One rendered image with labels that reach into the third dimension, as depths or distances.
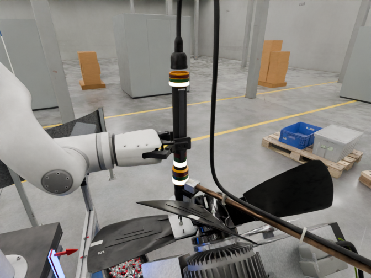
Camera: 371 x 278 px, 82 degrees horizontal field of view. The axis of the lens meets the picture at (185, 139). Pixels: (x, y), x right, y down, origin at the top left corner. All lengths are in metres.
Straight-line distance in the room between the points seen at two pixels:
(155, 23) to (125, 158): 6.43
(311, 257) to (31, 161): 0.70
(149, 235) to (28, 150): 0.40
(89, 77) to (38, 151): 8.20
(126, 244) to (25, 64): 6.00
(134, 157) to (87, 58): 8.08
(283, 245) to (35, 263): 0.83
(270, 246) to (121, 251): 0.42
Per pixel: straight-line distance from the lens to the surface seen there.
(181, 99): 0.47
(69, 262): 2.27
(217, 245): 0.65
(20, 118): 0.43
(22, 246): 1.09
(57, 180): 0.42
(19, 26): 6.42
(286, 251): 0.78
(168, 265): 0.78
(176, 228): 0.69
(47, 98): 6.55
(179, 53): 0.46
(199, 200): 0.67
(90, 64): 8.52
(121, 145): 0.47
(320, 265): 0.76
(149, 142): 0.47
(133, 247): 0.66
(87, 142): 0.48
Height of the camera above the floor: 1.69
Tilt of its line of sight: 25 degrees down
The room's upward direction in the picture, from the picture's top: straight up
